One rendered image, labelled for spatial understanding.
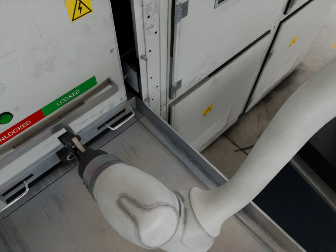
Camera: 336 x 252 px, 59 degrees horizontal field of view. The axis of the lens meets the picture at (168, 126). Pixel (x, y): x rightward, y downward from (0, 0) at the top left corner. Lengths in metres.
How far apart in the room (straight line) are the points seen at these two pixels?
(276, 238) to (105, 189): 0.55
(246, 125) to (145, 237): 1.68
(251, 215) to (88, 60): 0.61
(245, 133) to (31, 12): 1.64
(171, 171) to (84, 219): 0.29
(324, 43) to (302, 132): 2.40
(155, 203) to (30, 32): 0.40
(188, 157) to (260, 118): 1.25
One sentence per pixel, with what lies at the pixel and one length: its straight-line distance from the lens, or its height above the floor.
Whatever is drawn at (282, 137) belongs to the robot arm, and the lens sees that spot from 0.46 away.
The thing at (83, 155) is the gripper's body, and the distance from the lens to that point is 0.63.
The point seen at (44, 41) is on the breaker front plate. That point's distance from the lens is 0.67.
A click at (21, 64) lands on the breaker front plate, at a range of 0.68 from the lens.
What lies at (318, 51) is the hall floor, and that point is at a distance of 2.75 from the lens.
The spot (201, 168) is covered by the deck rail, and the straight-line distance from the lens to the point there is 0.93.
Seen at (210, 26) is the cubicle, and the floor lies 1.09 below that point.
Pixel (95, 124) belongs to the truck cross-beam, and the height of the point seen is 0.92.
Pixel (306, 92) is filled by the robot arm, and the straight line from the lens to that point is 0.44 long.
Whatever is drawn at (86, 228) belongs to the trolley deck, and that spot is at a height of 0.85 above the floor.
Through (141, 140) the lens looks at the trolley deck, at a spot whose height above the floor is 0.85.
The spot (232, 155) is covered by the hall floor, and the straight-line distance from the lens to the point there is 1.94.
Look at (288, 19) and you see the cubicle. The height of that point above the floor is 0.80.
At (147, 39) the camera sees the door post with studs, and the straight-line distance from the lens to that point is 0.79.
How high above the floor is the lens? 1.70
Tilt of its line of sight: 58 degrees down
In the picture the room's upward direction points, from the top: 2 degrees clockwise
